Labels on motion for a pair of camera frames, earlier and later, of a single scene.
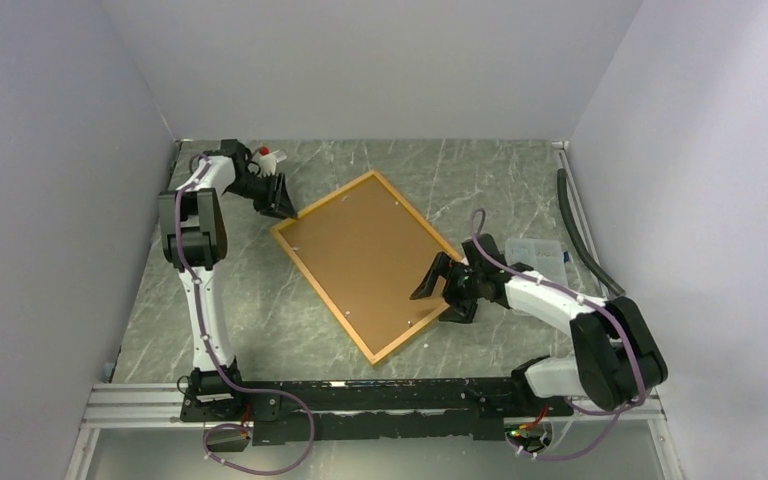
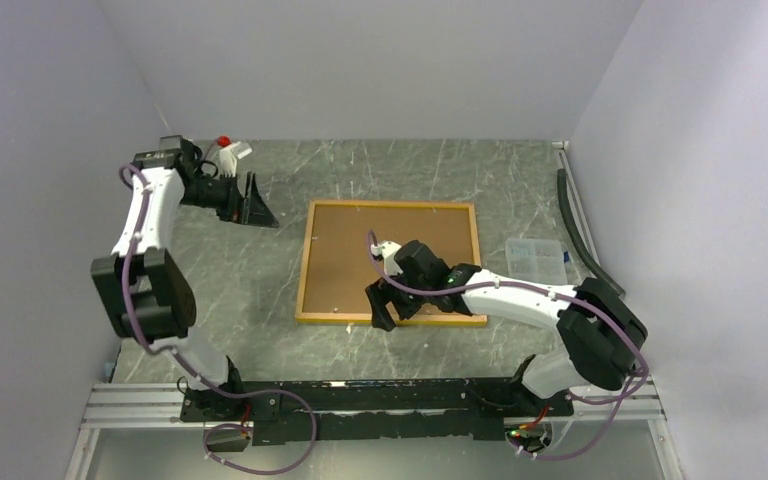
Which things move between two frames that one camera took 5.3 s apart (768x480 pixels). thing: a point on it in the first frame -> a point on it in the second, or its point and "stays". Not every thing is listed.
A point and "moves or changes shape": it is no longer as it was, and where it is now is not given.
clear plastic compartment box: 544,256 stays
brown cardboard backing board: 369,255 moves or changes shape
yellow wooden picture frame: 305,271 -> 447,320
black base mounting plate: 375,410 stays
